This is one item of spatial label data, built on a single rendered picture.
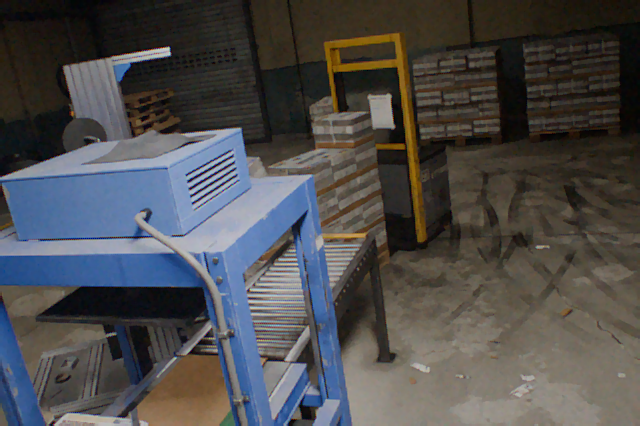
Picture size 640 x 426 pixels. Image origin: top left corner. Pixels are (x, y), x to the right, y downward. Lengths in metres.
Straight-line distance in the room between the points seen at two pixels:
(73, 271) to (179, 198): 0.36
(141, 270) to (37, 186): 0.45
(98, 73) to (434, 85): 6.22
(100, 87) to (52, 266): 1.80
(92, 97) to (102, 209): 1.75
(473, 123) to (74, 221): 7.58
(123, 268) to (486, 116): 7.66
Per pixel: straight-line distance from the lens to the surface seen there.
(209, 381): 2.46
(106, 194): 1.78
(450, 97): 8.99
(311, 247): 2.10
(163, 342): 3.88
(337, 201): 4.61
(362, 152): 4.83
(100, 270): 1.74
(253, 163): 3.90
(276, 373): 2.41
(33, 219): 1.99
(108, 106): 3.50
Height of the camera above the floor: 2.04
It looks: 17 degrees down
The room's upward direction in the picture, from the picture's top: 9 degrees counter-clockwise
